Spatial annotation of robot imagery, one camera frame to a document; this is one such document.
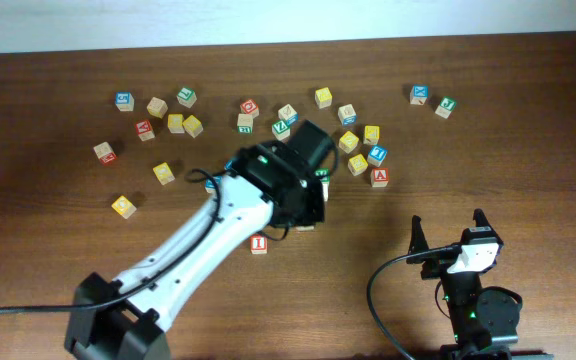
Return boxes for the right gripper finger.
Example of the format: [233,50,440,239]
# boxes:
[406,215,429,264]
[473,208,490,228]

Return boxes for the red I block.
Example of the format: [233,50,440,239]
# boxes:
[250,235,268,255]

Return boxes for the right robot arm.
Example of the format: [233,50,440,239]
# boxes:
[406,209,523,359]

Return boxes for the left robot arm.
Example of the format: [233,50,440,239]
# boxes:
[64,121,338,360]

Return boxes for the green V block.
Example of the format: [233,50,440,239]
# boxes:
[315,168,330,202]

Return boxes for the yellow block lower right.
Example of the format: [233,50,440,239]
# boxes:
[348,154,368,176]

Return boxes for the red A block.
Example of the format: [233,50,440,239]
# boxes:
[370,168,389,188]

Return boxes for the yellow block centre right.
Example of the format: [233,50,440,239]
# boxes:
[338,131,359,154]

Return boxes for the green Z block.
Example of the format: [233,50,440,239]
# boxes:
[272,120,291,141]

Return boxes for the blue F block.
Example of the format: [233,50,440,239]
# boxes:
[224,159,234,170]

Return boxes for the blue T block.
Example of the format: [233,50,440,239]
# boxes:
[367,145,388,167]

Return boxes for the wood block blue side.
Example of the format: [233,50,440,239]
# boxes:
[278,104,298,126]

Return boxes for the blue E block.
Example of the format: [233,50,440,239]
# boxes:
[205,176,222,194]

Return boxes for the yellow block upper right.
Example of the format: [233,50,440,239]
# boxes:
[363,125,380,145]

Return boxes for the wood block green side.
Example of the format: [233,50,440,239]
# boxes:
[237,113,254,134]

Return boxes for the wood block blue front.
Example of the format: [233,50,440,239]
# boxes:
[338,104,357,126]

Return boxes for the yellow block top centre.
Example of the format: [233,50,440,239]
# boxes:
[315,87,333,109]

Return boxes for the red G block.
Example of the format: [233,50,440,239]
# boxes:
[240,99,259,118]

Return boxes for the green J block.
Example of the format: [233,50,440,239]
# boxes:
[435,97,457,119]

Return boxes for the blue X block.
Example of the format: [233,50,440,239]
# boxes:
[409,84,429,105]

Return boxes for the yellow block right pair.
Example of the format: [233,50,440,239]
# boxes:
[182,115,203,138]

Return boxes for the yellow block pair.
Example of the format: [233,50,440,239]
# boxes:
[182,115,203,138]
[167,114,185,134]

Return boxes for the yellow block mid left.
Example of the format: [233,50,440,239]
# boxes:
[153,162,175,185]

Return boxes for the yellow block left pair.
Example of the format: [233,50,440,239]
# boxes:
[167,114,185,134]

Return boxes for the green L block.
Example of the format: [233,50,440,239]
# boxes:
[176,87,197,108]

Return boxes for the red K block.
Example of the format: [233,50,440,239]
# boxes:
[135,120,155,141]

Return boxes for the plain wooden block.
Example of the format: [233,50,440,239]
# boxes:
[147,97,168,119]

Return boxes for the yellow block lower left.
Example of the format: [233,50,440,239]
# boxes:
[111,195,137,219]

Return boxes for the wood block red side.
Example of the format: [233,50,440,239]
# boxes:
[93,142,117,165]

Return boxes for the blue block far left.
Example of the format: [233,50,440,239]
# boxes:
[115,92,135,112]

